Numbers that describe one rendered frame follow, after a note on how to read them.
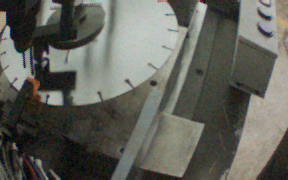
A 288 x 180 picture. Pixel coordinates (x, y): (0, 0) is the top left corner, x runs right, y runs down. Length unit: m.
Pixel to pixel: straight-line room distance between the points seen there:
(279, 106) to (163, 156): 1.31
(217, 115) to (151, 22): 0.25
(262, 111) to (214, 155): 1.11
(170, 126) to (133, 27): 0.16
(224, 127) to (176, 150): 0.16
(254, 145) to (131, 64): 1.20
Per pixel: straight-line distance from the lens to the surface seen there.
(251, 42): 0.81
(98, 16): 0.70
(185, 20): 0.95
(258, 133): 1.82
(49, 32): 0.60
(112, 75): 0.62
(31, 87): 0.58
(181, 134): 0.73
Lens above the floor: 1.42
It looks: 50 degrees down
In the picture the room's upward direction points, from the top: 7 degrees clockwise
